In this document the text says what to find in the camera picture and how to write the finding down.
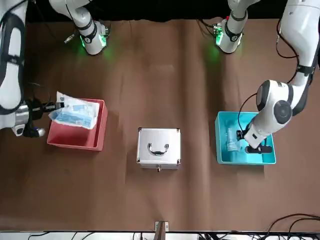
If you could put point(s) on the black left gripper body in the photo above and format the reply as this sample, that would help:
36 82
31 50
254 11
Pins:
240 135

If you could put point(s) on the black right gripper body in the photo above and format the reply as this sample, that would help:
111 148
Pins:
34 111

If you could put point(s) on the used white mask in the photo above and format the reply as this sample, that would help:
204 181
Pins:
232 143

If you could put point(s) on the new mask packet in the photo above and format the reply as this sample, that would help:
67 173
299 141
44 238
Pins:
75 115

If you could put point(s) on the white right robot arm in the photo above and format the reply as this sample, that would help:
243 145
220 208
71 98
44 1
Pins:
10 87

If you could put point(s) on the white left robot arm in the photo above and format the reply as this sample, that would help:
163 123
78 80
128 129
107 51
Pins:
277 112

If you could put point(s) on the blue plastic box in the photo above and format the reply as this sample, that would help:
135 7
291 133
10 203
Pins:
246 156

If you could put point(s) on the pink plastic box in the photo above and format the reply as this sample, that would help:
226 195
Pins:
72 140

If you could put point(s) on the silver plug connector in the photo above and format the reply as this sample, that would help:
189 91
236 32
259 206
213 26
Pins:
69 38

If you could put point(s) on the silver aluminium case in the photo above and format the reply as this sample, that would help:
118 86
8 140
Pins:
158 140

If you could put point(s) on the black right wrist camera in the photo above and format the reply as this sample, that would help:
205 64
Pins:
33 132

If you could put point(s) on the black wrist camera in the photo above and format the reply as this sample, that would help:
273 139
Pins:
260 149
33 132

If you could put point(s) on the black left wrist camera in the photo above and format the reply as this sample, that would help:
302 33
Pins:
260 149

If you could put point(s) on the silver table edge bracket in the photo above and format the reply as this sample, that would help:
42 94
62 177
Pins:
161 230

